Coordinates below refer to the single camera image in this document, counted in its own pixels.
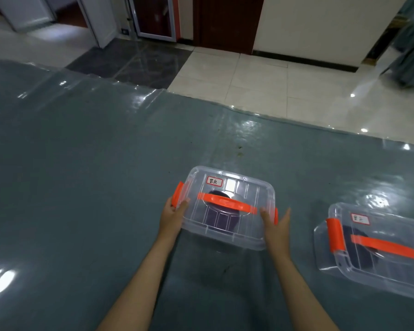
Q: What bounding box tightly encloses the person's right hand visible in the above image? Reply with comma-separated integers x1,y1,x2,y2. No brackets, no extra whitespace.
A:
259,207,292,260

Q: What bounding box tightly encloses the person's left hand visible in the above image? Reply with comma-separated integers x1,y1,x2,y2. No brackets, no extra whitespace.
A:
157,197,191,241

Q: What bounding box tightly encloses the clear plastic storage box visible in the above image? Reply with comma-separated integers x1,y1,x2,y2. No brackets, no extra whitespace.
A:
314,202,414,303
171,165,279,251

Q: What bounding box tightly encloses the purple resistance band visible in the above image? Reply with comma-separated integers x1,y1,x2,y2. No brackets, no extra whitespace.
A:
204,190,245,235

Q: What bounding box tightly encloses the clear lid orange handle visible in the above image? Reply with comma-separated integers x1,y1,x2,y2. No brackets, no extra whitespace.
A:
180,165,276,251
327,202,414,302

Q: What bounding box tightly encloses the narrow black resistance band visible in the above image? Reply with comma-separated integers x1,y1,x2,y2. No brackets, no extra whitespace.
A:
340,223,380,273

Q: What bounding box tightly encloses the person's right forearm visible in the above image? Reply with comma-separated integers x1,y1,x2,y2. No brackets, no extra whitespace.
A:
270,253,339,331

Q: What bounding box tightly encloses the person's left forearm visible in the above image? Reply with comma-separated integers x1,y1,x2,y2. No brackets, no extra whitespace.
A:
96,234,176,331

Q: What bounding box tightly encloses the teal felt table cover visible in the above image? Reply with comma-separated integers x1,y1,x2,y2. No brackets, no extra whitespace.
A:
0,57,414,331

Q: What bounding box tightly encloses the white framed glass door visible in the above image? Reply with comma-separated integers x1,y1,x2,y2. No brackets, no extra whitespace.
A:
126,0,181,43

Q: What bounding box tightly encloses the dark brown wooden door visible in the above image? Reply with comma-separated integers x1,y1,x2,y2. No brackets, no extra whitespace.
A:
192,0,265,56

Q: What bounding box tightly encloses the narrow white door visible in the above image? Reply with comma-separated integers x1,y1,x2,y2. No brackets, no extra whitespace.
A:
77,0,119,49

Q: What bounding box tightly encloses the white open door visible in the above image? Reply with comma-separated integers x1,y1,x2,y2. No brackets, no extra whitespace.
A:
0,0,56,33

